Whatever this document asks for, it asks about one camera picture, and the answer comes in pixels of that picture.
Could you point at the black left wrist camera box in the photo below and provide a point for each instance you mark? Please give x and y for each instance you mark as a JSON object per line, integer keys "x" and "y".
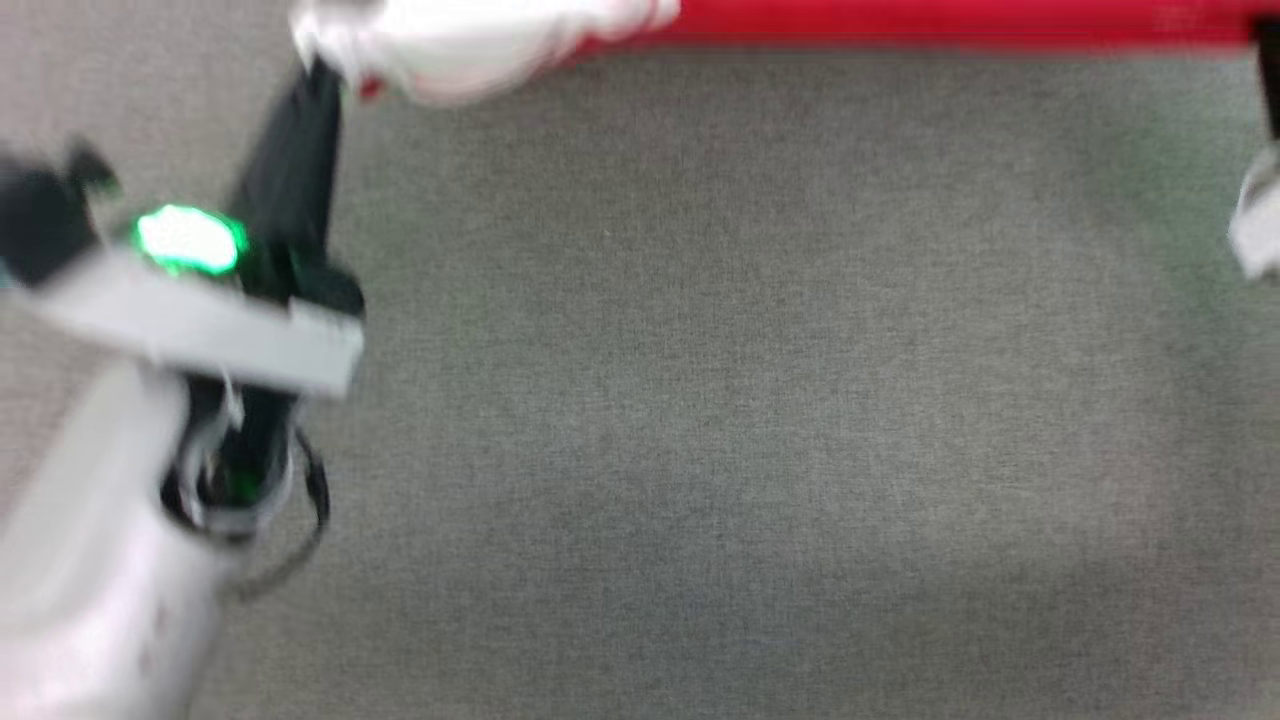
{"x": 45, "y": 220}

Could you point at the red basketball jersey white trim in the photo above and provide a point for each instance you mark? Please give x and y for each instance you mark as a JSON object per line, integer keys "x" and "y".
{"x": 900, "y": 20}

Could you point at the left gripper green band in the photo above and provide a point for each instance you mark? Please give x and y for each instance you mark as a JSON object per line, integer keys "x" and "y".
{"x": 200, "y": 320}

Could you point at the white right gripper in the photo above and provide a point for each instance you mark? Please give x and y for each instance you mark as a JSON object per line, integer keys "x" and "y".
{"x": 1260, "y": 220}

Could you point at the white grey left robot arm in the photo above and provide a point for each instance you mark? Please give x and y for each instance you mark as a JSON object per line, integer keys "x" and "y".
{"x": 90, "y": 580}

